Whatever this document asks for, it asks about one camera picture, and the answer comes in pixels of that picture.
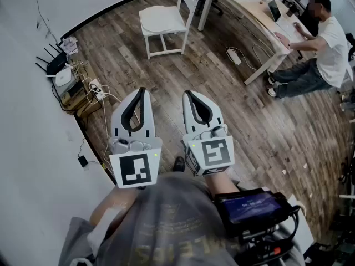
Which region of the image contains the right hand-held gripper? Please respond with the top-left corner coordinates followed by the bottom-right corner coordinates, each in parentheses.
top-left (182, 90), bottom-right (236, 177)

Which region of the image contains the small black box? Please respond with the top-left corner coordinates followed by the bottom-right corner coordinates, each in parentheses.
top-left (68, 83), bottom-right (84, 98)

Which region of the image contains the person's black shoe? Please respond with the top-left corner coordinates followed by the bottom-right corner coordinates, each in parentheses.
top-left (173, 156), bottom-right (186, 173)

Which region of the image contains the white flat router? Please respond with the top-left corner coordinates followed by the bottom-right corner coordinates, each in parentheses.
top-left (45, 63), bottom-right (76, 88)

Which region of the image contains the light wooden table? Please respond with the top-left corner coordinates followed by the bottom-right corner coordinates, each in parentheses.
top-left (197, 0), bottom-right (309, 86)

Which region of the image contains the silver laptop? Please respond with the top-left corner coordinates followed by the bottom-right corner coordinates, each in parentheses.
top-left (267, 0), bottom-right (305, 43)

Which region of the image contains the black screen device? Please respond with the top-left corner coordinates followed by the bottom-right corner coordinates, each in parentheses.
top-left (213, 188), bottom-right (302, 266)

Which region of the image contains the white long power strip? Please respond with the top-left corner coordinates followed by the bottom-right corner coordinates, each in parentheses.
top-left (226, 47), bottom-right (243, 66)

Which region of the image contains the person's grey shirt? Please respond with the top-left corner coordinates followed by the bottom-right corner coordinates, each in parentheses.
top-left (58, 172), bottom-right (306, 266)

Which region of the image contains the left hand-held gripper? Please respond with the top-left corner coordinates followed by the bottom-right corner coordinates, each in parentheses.
top-left (109, 86), bottom-right (163, 190)

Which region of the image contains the black office chair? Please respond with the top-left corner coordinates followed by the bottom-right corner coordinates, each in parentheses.
top-left (198, 0), bottom-right (224, 17)

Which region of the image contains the person's left forearm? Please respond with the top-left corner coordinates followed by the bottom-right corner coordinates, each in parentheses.
top-left (90, 187), bottom-right (139, 227)

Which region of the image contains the black router with antennas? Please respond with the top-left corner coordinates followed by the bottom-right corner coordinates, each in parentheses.
top-left (35, 43), bottom-right (69, 76)

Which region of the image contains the white power strip with plugs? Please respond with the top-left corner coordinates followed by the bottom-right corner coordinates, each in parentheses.
top-left (89, 79), bottom-right (106, 100)

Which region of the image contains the crumpled white paper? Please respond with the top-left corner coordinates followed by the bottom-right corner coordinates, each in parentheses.
top-left (60, 37), bottom-right (79, 56)

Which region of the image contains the person's right forearm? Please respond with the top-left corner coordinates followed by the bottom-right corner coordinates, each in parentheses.
top-left (204, 170), bottom-right (240, 197)

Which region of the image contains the brown cardboard box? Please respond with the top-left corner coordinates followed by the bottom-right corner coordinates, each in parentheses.
top-left (59, 62), bottom-right (110, 118)

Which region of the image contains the white cable bundle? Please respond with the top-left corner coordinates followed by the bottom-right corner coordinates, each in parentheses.
top-left (69, 59), bottom-right (90, 78)

